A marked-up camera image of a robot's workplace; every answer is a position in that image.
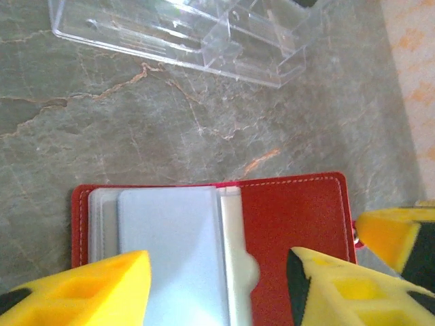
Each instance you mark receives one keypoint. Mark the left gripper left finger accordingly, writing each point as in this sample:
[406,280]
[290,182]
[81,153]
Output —
[85,288]

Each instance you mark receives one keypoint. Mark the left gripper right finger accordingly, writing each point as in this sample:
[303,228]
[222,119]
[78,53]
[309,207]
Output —
[346,292]

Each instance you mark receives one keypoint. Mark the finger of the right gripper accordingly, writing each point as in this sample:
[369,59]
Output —
[384,231]

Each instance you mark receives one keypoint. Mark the pale blank card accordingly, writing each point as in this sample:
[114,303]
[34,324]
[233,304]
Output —
[170,231]

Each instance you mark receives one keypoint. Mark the clear acrylic card stand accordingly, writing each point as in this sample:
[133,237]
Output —
[190,37]

